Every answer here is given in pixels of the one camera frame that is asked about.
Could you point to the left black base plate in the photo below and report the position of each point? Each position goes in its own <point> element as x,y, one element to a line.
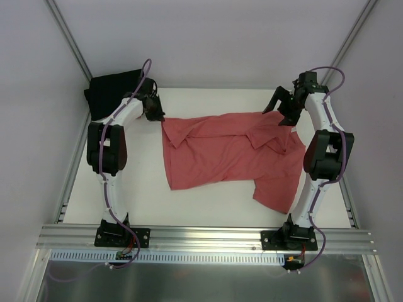
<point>113,235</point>

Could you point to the frame post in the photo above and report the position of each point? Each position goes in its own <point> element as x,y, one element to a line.
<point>353,33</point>
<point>63,27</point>

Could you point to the left rear frame post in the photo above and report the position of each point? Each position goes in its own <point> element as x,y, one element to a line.
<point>63,27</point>

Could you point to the red t shirt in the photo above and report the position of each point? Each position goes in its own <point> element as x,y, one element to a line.
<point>235,147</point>

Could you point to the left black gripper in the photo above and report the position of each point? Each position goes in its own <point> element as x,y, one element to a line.
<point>154,109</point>

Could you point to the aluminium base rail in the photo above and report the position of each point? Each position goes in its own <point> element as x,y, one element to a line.
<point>207,239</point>

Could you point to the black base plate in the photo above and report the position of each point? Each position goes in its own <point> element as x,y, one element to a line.
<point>113,235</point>
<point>277,240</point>

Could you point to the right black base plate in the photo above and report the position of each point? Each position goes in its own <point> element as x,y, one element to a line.
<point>277,240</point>

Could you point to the folded black t shirt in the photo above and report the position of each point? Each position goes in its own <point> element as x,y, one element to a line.
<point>106,92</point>

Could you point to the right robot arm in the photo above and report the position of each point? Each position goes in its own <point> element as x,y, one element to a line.
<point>324,163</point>

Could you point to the white slotted cable duct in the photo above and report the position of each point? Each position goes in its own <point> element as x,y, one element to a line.
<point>160,257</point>

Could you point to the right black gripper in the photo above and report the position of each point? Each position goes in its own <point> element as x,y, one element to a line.
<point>289,105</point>

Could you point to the right rear frame post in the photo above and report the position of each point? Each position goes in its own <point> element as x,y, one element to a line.
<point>353,33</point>

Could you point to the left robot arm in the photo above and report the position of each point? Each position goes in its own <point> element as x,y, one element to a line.
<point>107,153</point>

